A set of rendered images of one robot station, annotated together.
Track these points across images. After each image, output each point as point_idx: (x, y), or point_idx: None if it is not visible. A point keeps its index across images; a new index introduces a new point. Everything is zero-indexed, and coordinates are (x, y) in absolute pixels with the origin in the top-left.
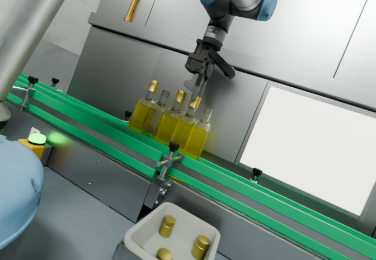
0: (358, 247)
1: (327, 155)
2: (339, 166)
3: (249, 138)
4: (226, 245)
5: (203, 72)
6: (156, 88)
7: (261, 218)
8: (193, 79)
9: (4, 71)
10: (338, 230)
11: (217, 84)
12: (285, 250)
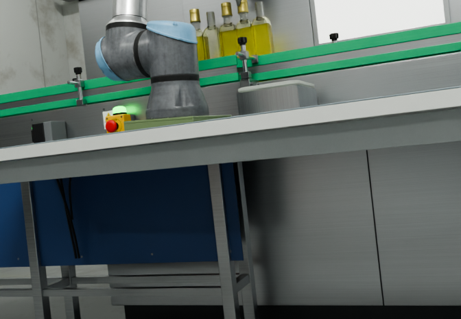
0: (424, 33)
1: None
2: None
3: (316, 14)
4: (331, 102)
5: None
6: (199, 16)
7: (348, 63)
8: None
9: (145, 3)
10: (405, 31)
11: None
12: (374, 73)
